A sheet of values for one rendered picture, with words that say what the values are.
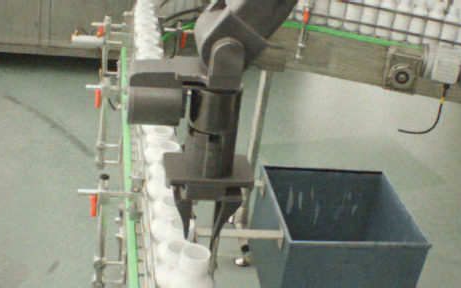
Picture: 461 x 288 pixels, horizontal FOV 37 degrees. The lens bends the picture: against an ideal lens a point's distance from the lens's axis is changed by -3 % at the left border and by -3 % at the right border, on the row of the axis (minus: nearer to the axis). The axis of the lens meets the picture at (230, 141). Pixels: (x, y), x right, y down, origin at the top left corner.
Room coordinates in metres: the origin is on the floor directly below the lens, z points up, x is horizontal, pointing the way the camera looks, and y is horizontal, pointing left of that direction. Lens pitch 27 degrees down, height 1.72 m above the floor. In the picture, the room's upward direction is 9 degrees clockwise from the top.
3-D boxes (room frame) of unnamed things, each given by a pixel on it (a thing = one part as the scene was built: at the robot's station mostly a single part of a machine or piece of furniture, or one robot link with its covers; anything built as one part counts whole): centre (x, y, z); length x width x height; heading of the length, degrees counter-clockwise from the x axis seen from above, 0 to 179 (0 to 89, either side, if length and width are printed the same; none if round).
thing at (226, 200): (0.72, 0.02, 1.27); 0.07 x 0.07 x 0.09; 13
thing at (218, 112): (0.72, 0.03, 1.41); 0.07 x 0.06 x 0.07; 102
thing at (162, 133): (1.12, 0.12, 1.08); 0.06 x 0.06 x 0.17
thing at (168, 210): (0.89, 0.07, 1.08); 0.06 x 0.06 x 0.17
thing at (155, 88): (0.71, 0.06, 1.44); 0.12 x 0.09 x 0.12; 102
